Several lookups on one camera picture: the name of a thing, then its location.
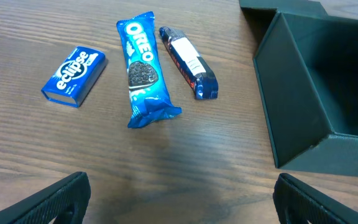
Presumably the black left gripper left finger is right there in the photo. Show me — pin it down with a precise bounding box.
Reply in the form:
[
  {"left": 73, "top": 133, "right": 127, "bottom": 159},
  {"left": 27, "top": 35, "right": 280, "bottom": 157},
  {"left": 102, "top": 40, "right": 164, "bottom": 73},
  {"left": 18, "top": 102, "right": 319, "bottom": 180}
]
[{"left": 0, "top": 172, "right": 91, "bottom": 224}]

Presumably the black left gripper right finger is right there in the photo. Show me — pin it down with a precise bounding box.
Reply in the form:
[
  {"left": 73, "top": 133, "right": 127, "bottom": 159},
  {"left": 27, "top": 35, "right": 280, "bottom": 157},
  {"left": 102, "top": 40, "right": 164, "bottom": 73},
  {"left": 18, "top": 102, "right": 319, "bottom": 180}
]
[{"left": 273, "top": 173, "right": 358, "bottom": 224}]

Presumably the dark green gift box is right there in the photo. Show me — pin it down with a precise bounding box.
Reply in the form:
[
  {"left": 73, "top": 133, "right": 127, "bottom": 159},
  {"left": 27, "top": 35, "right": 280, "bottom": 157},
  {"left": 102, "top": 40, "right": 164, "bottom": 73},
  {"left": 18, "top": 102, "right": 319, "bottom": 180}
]
[{"left": 239, "top": 1, "right": 358, "bottom": 176}]

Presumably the blue Eclipse mint box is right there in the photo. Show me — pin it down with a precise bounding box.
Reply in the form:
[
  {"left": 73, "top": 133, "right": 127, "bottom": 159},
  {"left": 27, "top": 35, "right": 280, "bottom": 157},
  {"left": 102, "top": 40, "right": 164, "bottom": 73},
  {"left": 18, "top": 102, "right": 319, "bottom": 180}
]
[{"left": 41, "top": 46, "right": 108, "bottom": 108}]

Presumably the dark blue chocolate bar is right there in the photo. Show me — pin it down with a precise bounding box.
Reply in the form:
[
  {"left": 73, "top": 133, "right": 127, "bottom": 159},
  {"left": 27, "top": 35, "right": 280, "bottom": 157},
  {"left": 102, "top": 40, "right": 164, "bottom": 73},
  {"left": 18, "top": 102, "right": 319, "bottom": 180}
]
[{"left": 159, "top": 26, "right": 219, "bottom": 100}]

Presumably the blue Oreo cookie pack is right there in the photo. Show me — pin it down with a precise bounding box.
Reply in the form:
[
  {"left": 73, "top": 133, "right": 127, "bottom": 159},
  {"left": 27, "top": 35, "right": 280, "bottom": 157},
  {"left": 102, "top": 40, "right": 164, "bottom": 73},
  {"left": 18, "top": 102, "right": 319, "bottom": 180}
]
[{"left": 116, "top": 11, "right": 182, "bottom": 128}]

